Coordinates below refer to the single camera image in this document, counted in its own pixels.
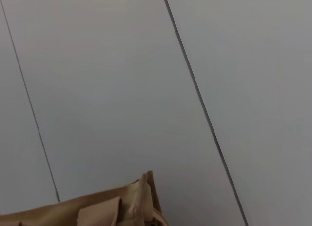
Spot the khaki canvas food bag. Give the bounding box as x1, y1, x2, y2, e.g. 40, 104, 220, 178
0, 170, 169, 226

